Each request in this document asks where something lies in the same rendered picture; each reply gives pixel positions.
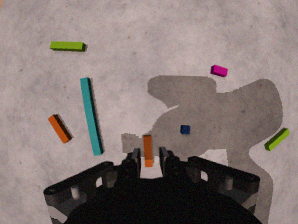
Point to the small blue block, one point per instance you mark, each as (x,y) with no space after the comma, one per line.
(185,129)

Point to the orange rod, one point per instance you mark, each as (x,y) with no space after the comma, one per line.
(60,128)
(148,150)

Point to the turquoise rod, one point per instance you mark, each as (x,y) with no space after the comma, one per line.
(91,116)

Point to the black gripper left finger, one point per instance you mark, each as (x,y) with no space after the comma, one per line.
(62,197)

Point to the lime green rod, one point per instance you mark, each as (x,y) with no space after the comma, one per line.
(274,141)
(67,46)

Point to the small magenta block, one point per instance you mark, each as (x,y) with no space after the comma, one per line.
(219,71)

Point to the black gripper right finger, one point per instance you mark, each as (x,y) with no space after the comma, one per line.
(240,185)

